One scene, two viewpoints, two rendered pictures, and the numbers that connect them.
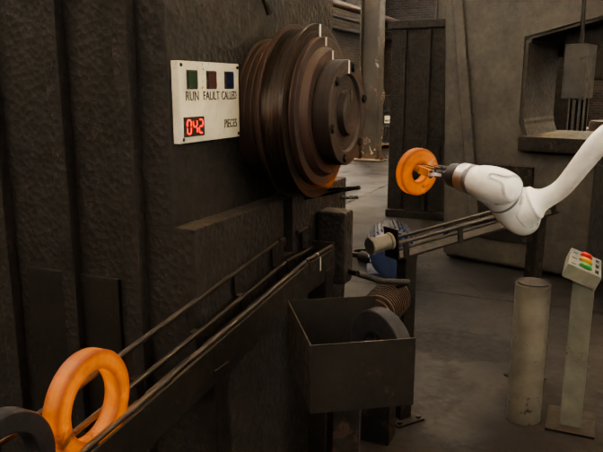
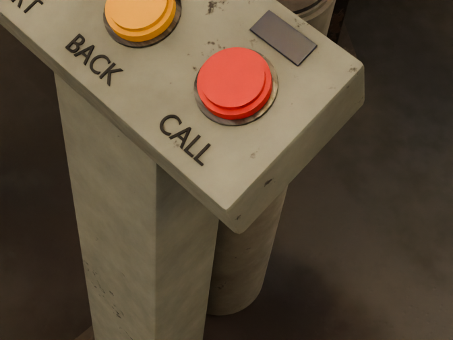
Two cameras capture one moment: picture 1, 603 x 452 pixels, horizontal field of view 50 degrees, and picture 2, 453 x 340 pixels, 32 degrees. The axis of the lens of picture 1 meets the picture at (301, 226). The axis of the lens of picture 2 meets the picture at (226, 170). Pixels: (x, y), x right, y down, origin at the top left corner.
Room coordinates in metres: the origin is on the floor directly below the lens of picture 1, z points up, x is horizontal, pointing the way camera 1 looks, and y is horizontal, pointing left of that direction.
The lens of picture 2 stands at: (2.27, -1.27, 0.92)
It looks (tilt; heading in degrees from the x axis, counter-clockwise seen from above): 55 degrees down; 104
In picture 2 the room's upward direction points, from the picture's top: 8 degrees clockwise
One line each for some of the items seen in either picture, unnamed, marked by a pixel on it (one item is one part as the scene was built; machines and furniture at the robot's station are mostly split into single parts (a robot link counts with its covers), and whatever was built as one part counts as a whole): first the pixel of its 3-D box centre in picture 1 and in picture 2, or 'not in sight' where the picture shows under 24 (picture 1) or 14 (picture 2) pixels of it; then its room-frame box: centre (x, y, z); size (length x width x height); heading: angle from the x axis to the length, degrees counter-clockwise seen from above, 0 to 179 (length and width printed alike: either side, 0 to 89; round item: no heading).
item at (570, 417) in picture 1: (578, 342); (145, 255); (2.13, -0.97, 0.31); 0.24 x 0.16 x 0.62; 155
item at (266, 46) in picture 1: (282, 111); not in sight; (1.85, 0.05, 1.12); 0.47 x 0.10 x 0.47; 155
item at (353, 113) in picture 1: (341, 112); not in sight; (1.78, -0.11, 1.11); 0.28 x 0.06 x 0.28; 155
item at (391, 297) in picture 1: (383, 360); not in sight; (2.06, -0.28, 0.27); 0.22 x 0.13 x 0.53; 155
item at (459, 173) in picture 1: (467, 178); not in sight; (1.95, -0.51, 0.91); 0.09 x 0.06 x 0.09; 121
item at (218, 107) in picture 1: (208, 101); not in sight; (1.56, 0.22, 1.15); 0.26 x 0.02 x 0.18; 155
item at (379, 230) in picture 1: (390, 247); not in sight; (4.04, -0.58, 0.17); 0.57 x 0.31 x 0.34; 175
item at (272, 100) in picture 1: (309, 112); not in sight; (1.82, -0.02, 1.11); 0.47 x 0.06 x 0.47; 155
